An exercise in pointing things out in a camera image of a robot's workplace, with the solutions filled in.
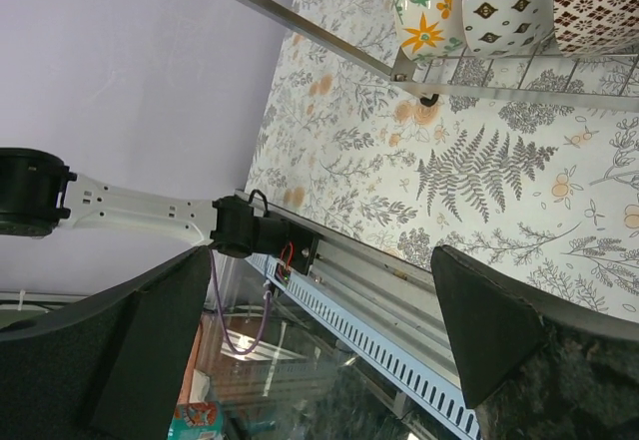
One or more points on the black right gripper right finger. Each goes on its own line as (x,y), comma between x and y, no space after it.
(532,365)

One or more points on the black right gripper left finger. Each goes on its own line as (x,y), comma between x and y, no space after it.
(109,366)

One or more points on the steel two-tier dish rack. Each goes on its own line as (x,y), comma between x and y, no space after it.
(437,76)

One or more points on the red patterned bowl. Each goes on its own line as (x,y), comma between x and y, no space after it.
(499,28)

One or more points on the brown lattice patterned bowl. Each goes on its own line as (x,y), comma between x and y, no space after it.
(589,28)

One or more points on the yellow rimmed floral bowl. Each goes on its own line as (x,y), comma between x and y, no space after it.
(428,29)

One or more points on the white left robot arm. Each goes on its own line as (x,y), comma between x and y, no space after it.
(40,193)

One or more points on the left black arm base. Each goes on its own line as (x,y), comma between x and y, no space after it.
(296,244)

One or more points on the colourful printed packet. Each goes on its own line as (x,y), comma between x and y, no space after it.
(197,421)

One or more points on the aluminium rail frame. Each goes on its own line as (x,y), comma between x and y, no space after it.
(384,310)

